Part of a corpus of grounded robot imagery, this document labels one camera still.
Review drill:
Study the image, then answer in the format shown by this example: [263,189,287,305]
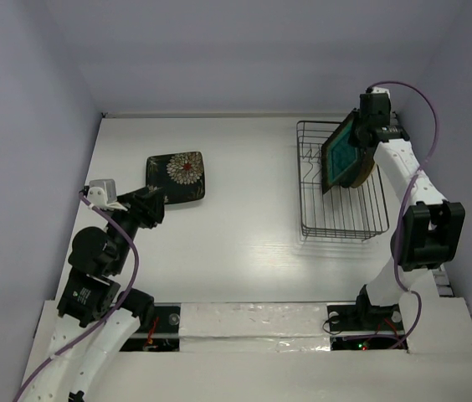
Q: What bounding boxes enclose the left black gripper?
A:
[109,185,167,271]

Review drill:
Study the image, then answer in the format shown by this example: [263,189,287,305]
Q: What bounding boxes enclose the teal square plate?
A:
[321,110,362,194]

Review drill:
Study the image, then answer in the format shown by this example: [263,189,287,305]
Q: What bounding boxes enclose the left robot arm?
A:
[14,179,165,401]

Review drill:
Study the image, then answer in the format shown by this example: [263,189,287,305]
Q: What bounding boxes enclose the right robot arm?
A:
[350,87,465,328]

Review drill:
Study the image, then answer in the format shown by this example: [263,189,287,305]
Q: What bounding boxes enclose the tan round plate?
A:
[351,156,375,188]

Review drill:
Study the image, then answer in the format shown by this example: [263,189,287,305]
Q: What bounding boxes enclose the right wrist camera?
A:
[366,86,390,97]

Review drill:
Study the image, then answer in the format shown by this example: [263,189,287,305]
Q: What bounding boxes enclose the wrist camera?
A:
[366,86,390,97]
[85,178,117,209]

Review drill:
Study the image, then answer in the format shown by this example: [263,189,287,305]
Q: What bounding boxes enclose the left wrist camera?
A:
[85,178,117,209]

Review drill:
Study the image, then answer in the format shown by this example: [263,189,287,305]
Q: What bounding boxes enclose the wire dish rack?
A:
[296,120,390,241]

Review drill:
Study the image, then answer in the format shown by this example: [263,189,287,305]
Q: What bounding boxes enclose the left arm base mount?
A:
[151,304,181,338]

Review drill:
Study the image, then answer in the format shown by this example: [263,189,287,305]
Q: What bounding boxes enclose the metal rail on right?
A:
[386,111,453,298]

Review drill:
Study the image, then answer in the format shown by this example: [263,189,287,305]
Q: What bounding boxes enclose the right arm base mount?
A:
[327,304,404,332]

